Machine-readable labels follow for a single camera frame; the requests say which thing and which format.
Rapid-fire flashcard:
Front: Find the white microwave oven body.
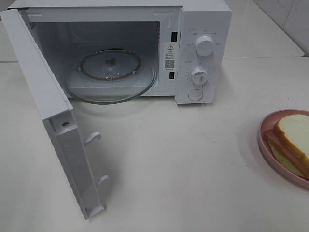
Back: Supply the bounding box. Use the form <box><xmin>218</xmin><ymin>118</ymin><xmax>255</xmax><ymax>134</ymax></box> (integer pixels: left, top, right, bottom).
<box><xmin>6</xmin><ymin>0</ymin><xmax>232</xmax><ymax>104</ymax></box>

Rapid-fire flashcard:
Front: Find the white microwave door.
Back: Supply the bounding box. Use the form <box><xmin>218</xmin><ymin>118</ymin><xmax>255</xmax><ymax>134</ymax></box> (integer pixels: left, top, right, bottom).
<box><xmin>0</xmin><ymin>9</ymin><xmax>104</xmax><ymax>219</ymax></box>

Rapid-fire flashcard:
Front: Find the upper white power knob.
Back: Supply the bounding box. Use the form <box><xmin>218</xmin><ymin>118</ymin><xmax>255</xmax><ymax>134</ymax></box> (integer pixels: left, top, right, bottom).
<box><xmin>195</xmin><ymin>35</ymin><xmax>214</xmax><ymax>57</ymax></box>

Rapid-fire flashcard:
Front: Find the white bread sandwich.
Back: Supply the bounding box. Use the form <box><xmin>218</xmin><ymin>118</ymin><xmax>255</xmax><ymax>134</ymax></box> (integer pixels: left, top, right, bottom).
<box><xmin>262</xmin><ymin>114</ymin><xmax>309</xmax><ymax>180</ymax></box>

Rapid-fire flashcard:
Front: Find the white warning label sticker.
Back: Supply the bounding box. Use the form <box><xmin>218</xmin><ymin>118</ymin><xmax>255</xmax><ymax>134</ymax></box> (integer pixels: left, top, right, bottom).
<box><xmin>163</xmin><ymin>42</ymin><xmax>177</xmax><ymax>70</ymax></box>

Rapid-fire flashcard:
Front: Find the white timer knob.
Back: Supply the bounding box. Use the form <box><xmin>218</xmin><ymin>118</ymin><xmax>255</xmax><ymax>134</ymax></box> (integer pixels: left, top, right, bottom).
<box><xmin>191</xmin><ymin>67</ymin><xmax>209</xmax><ymax>85</ymax></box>

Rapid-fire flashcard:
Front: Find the glass microwave turntable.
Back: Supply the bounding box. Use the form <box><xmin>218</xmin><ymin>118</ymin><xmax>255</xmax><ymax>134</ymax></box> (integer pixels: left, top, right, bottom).
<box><xmin>62</xmin><ymin>49</ymin><xmax>158</xmax><ymax>105</ymax></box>

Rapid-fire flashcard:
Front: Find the pink plate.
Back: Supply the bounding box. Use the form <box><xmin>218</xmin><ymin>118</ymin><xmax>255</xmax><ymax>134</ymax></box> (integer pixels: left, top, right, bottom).
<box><xmin>257</xmin><ymin>109</ymin><xmax>309</xmax><ymax>189</ymax></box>

